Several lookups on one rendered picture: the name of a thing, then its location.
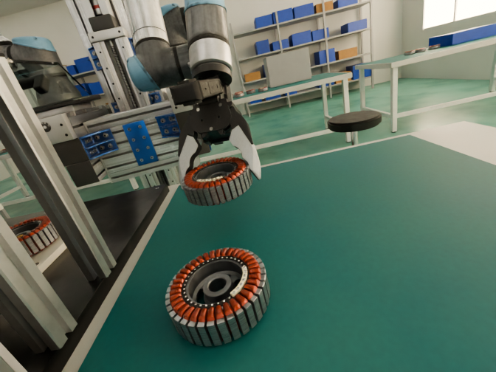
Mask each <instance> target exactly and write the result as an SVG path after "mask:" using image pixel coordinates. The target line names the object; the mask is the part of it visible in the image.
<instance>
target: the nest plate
mask: <svg viewBox="0 0 496 372"><path fill-rule="evenodd" d="M66 248H67V247H66V245H65V243H64V242H63V240H62V239H61V237H60V236H58V238H57V239H55V241H53V242H52V244H50V245H49V246H48V247H46V248H44V249H43V250H41V251H38V253H37V254H33V253H32V256H31V259H32V260H33V261H34V262H35V264H36V266H37V267H38V268H39V269H40V271H41V273H42V272H43V271H44V270H45V269H46V268H47V267H48V266H49V265H50V264H51V263H52V262H53V261H54V260H55V259H56V258H57V257H58V256H59V255H60V254H61V253H62V252H63V251H64V250H65V249H66Z"/></svg>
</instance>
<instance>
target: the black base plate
mask: <svg viewBox="0 0 496 372"><path fill-rule="evenodd" d="M168 193H169V188H168V185H167V184H163V185H157V186H154V187H148V188H144V189H141V190H135V191H131V192H127V193H121V194H117V195H114V196H107V197H104V198H100V199H94V200H91V201H85V202H84V204H85V205H86V208H87V210H88V211H89V213H90V215H91V217H92V219H93V221H94V223H95V224H96V226H97V228H98V230H99V231H100V234H101V235H102V237H103V239H104V241H105V243H106V245H107V247H108V248H109V250H110V252H111V254H112V256H113V257H114V259H115V261H116V263H117V264H116V265H115V267H114V268H111V269H110V270H111V273H110V275H109V276H108V277H107V278H102V279H100V278H99V276H97V277H96V279H95V280H91V281H87V279H86V277H85V275H84V274H83V273H82V271H81V269H80V267H79V266H78V264H77V263H76V261H75V259H74V258H73V257H72V255H71V253H70V251H69V250H68V249H67V248H66V249H65V250H64V251H63V252H62V253H61V254H60V255H59V256H58V257H57V258H56V259H55V260H54V261H53V262H52V263H51V264H50V265H49V266H48V267H47V268H46V269H45V270H44V271H43V272H42V274H43V275H44V277H45V278H46V280H47V281H48V282H49V284H50V286H51V287H52V288H53V289H54V291H55V293H56V294H57V295H58V296H59V298H60V299H61V301H62V302H63V304H64V305H65V307H66V308H67V309H68V311H69V312H70V314H71V315H72V316H73V318H74V319H75V321H76V322H77V325H76V327H75V329H74V330H73V332H68V333H65V335H66V337H67V338H68V340H67V341H66V342H65V344H64V345H63V347H62V348H61V349H58V350H54V351H51V350H50V349H49V347H47V348H46V350H45V352H42V353H38V354H35V353H34V352H33V350H32V349H31V348H30V347H29V346H28V344H26V343H25V341H24V340H23V339H22V338H21V337H20V335H19V334H18V333H17V332H16V331H15V329H14V328H13V327H12V326H11V325H10V324H9V323H8V322H7V321H6V319H5V318H4V317H3V316H2V315H1V313H0V343H1V344H2V345H3V346H4V347H5V348H6V349H7V350H8V351H9V352H10V353H11V354H12V355H13V356H14V357H15V359H16V360H17V361H18V362H19V363H20V364H21V365H22V366H23V367H24V369H25V370H26V371H27V372H62V370H63V369H64V367H65V365H66V364H67V362H68V361H69V358H70V357H71V355H72V353H73V352H74V350H75V349H76V347H77V345H78V343H79V342H80V340H81V338H82V337H83V335H84V334H85V332H86V330H87V328H88V327H89V325H90V323H91V322H92V320H93V319H94V316H95V315H96V313H97V312H98V310H99V308H100V307H101V305H102V303H103V301H104V300H105V299H106V296H107V295H108V293H109V292H110V290H111V288H112V286H113V285H114V283H115V281H116V280H117V278H118V277H119V275H120V273H121V272H122V270H123V268H124V266H125V265H126V263H127V262H128V259H129V258H130V257H131V255H132V253H133V251H134V250H135V248H136V246H137V245H138V243H139V242H140V239H141V238H142V236H143V235H144V233H145V231H146V230H147V228H148V226H149V224H150V223H151V221H152V220H153V218H154V216H155V215H156V213H157V211H158V209H159V208H160V206H161V205H162V203H163V201H164V200H165V197H166V196H167V194H168ZM39 216H46V213H45V212H44V211H41V212H37V213H31V214H27V215H24V216H17V217H14V218H8V219H5V221H6V223H7V225H8V226H9V227H10V226H12V227H13V225H14V224H18V223H19V222H21V221H23V222H24V221H25V220H29V219H30V218H35V217H39Z"/></svg>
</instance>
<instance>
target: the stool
mask: <svg viewBox="0 0 496 372"><path fill-rule="evenodd" d="M381 121H382V115H381V114H380V113H379V112H377V111H353V112H348V113H344V114H340V115H337V116H335V117H332V118H331V119H329V121H328V122H327V125H328V129H329V130H331V131H334V132H341V133H342V132H351V145H358V133H357V132H358V131H363V130H366V129H369V128H373V127H375V126H377V125H378V124H380V123H381Z"/></svg>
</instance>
